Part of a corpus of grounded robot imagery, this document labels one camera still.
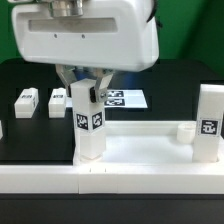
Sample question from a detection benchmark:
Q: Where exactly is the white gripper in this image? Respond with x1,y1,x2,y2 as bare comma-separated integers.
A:
12,0,159,102

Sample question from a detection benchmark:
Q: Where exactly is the white desk tabletop tray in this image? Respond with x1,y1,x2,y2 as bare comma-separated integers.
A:
73,120,224,167

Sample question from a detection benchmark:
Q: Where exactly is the white fiducial marker sheet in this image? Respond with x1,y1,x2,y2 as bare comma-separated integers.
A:
65,89,148,110

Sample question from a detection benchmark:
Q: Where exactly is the white left edge block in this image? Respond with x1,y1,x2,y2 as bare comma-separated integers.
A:
0,120,3,140

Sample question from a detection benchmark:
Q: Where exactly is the white front fence bar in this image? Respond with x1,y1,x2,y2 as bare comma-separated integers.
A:
0,164,224,194

